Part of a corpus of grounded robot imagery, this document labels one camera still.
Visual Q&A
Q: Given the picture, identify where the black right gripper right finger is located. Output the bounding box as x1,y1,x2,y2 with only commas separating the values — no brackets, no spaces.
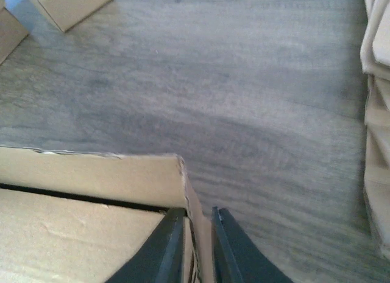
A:
211,207,292,283

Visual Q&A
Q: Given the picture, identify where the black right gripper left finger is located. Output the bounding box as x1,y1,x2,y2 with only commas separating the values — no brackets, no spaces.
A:
107,208,186,283

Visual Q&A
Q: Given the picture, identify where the small folded cardboard box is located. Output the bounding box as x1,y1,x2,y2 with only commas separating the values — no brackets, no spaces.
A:
30,0,112,32

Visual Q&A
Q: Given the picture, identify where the tall folded cardboard box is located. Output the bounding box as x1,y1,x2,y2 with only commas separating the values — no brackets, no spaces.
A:
0,0,29,63

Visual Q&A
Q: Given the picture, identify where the stack of flat cardboard sheets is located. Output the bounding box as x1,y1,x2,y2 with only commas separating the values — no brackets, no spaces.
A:
360,0,389,258

